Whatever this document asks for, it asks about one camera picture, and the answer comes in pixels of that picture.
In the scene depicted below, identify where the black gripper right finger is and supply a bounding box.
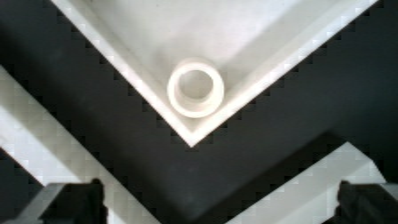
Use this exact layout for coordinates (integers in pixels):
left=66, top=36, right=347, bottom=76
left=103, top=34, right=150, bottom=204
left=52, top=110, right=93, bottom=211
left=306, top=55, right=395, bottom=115
left=333, top=181, right=398, bottom=224

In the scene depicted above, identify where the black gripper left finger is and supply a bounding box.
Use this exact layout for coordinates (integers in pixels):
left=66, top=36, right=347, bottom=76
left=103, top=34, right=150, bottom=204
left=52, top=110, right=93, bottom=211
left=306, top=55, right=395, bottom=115
left=9, top=179, right=109, bottom=224

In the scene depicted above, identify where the white square table top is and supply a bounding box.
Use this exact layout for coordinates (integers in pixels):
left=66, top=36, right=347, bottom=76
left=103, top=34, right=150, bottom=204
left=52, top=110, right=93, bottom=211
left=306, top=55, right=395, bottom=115
left=50, top=0, right=379, bottom=145

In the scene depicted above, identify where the white L-shaped obstacle wall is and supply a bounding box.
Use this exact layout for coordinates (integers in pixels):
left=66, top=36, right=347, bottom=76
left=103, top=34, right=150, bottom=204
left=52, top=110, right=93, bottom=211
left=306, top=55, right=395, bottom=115
left=0, top=67, right=398, bottom=224

